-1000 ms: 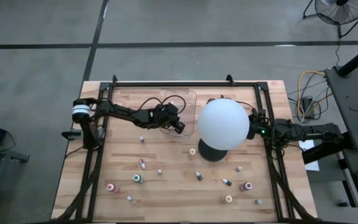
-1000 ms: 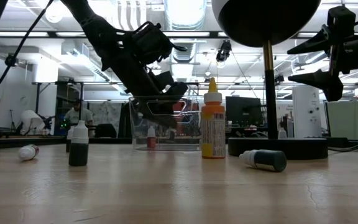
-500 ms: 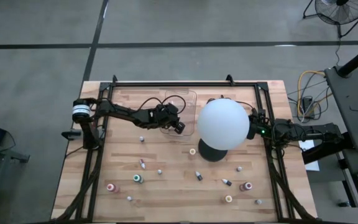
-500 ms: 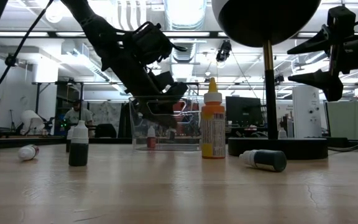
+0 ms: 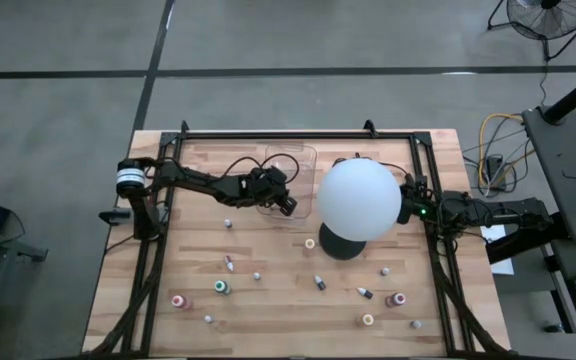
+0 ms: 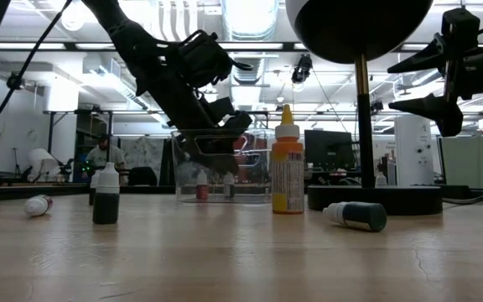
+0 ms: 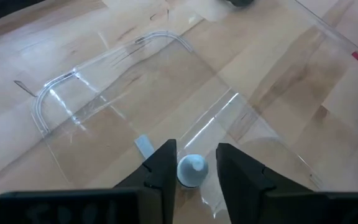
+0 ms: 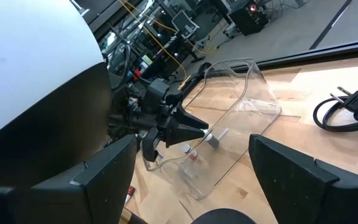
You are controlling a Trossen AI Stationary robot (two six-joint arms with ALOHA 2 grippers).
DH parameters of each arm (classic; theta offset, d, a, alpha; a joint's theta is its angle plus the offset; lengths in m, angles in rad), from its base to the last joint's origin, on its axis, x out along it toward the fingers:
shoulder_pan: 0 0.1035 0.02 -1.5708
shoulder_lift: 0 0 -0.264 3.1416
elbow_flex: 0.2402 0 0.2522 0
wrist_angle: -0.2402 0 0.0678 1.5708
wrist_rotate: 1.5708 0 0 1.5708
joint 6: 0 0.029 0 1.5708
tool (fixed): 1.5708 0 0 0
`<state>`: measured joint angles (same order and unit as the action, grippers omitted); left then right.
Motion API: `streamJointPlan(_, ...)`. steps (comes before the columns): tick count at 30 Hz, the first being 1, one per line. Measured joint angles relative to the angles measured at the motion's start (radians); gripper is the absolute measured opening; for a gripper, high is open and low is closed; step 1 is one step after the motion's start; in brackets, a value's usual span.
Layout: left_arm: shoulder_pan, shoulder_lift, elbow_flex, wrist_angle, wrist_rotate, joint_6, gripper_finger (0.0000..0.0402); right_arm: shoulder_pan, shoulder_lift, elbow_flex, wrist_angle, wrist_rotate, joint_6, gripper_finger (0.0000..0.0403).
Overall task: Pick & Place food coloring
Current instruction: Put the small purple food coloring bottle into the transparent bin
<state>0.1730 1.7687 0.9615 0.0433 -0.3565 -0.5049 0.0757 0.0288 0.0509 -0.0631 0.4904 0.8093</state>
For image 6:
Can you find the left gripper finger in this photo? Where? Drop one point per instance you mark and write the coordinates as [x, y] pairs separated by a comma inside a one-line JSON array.
[[226, 147], [199, 144]]

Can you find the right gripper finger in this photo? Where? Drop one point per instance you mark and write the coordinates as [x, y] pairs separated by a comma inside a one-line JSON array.
[[443, 113], [430, 56]]

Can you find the small red food coloring bottle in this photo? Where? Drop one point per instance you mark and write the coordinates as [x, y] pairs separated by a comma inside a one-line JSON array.
[[201, 189], [36, 206]]

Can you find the clear plastic bin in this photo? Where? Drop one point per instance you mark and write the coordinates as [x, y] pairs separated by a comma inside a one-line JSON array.
[[262, 193]]

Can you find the large orange food coloring bottle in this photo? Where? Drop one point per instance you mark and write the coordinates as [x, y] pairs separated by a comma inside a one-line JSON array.
[[287, 168]]

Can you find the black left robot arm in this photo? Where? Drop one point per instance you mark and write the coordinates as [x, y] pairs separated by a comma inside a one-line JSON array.
[[136, 40]]

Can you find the white cabinet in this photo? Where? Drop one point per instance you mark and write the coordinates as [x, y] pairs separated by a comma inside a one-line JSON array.
[[413, 155]]

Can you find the black office chair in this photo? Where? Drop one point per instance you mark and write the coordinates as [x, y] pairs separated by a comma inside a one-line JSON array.
[[142, 177]]

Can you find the black lamp with round base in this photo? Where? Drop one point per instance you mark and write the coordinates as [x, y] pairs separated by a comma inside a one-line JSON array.
[[365, 126]]

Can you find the small white bottle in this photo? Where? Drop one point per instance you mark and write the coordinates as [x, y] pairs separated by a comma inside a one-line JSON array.
[[380, 181]]

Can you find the person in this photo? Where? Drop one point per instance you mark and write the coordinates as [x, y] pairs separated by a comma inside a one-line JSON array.
[[101, 159]]

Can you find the white rounded cover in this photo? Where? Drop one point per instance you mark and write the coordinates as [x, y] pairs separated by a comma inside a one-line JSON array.
[[42, 161]]

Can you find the long ceiling light strip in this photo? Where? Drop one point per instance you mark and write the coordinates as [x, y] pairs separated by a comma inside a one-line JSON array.
[[36, 45]]

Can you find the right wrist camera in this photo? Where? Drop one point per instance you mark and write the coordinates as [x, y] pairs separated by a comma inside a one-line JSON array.
[[459, 27]]

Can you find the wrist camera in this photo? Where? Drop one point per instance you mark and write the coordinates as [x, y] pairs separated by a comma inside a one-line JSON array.
[[459, 27], [201, 58]]

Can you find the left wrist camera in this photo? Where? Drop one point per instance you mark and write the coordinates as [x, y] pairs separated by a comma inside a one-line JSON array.
[[201, 58]]

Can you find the green partition wall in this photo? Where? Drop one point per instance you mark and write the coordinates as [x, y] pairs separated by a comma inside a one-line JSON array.
[[476, 163]]

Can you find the silver ceiling duct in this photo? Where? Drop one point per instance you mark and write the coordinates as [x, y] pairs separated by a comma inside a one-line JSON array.
[[250, 19]]

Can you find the black rack frame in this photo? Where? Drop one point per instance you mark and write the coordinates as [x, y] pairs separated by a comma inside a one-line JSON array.
[[51, 138]]

